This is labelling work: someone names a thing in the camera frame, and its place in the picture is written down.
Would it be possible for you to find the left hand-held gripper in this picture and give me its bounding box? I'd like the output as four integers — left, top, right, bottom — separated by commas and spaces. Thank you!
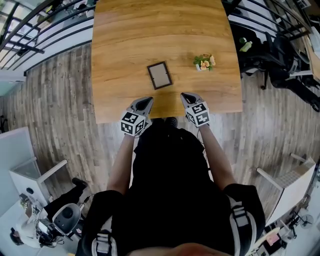
119, 96, 154, 137

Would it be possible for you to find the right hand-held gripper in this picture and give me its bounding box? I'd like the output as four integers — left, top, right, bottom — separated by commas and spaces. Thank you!
179, 92, 211, 128

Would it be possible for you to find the black picture frame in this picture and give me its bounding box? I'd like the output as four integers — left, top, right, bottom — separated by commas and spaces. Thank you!
146, 61, 174, 91

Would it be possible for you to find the person's left forearm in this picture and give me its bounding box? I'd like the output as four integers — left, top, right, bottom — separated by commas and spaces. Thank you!
106, 133, 137, 196

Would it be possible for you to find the person's right forearm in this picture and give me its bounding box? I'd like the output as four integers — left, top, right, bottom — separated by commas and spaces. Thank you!
199, 124, 237, 192

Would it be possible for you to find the person's right black shoe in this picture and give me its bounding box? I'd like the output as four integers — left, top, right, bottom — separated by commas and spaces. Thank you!
164, 116, 178, 128

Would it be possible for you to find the potted orange flower plant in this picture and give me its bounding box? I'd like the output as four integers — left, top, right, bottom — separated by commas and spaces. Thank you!
192, 53, 216, 72

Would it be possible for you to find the black office chair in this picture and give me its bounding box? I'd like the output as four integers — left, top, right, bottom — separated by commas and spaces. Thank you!
236, 24, 270, 76
262, 32, 320, 112

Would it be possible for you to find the green bottle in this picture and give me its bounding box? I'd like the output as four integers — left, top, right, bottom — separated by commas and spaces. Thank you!
239, 37, 253, 53

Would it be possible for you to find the person's black clothing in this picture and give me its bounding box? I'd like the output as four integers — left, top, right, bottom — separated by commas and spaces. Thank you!
74, 122, 266, 256

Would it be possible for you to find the grey office chair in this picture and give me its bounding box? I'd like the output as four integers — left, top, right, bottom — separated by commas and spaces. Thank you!
52, 202, 81, 236

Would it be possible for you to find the white partition panel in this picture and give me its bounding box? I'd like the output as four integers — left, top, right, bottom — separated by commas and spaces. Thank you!
0, 126, 38, 216

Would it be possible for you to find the black metal railing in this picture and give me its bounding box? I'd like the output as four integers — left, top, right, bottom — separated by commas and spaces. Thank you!
0, 0, 97, 73
227, 0, 308, 41

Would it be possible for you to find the white desk with grey top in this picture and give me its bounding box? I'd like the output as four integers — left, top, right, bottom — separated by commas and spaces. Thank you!
256, 152, 317, 226

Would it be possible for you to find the wooden desk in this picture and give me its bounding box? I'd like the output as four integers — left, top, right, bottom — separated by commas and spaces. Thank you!
303, 27, 320, 81

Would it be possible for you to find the black electronic device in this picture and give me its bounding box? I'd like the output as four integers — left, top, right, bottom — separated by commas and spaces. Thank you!
36, 219, 66, 247

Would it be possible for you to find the pink notepad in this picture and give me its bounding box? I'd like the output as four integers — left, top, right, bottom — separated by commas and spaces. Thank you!
266, 233, 280, 246

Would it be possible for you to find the grey harness strap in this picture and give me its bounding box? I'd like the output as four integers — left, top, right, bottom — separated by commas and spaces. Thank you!
91, 216, 118, 256
226, 196, 258, 256

